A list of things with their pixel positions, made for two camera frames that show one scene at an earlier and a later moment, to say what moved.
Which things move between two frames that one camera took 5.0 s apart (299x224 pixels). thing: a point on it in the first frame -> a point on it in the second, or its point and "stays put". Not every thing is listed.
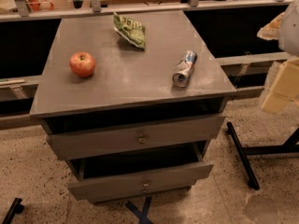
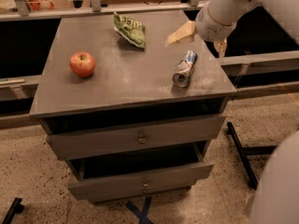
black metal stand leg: x=290 y=146 stays put
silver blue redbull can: x=180 y=76 stays put
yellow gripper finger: x=271 y=32 -> x=212 y=21
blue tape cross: x=140 y=214 stays put
